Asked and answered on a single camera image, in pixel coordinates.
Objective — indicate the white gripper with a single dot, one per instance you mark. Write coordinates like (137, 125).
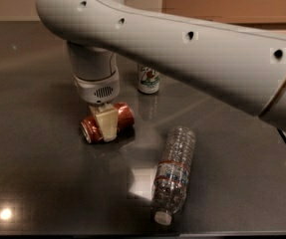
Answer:
(97, 91)

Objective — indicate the red coke can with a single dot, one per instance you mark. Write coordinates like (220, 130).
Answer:
(90, 128)

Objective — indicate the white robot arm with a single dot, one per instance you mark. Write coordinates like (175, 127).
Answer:
(243, 67)

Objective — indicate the white green 7up can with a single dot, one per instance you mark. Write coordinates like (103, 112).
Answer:
(148, 80)

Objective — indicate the clear plastic water bottle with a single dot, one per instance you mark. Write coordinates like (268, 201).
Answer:
(172, 175)

